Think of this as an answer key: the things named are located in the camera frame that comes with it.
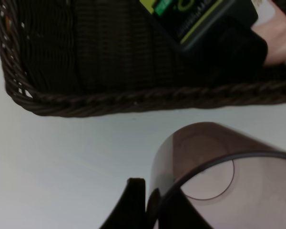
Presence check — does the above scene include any black pump dispenser bottle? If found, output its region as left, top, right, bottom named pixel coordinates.
left=138, top=0, right=268, bottom=69

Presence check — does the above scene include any pink spray bottle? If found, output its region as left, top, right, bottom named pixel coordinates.
left=251, top=0, right=286, bottom=66

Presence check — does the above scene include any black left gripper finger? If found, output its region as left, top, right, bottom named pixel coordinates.
left=101, top=178, right=145, bottom=229

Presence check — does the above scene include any dark brown wicker basket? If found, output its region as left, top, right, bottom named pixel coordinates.
left=0, top=0, right=286, bottom=117

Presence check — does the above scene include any translucent pink plastic cup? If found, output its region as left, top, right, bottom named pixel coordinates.
left=146, top=122, right=286, bottom=229

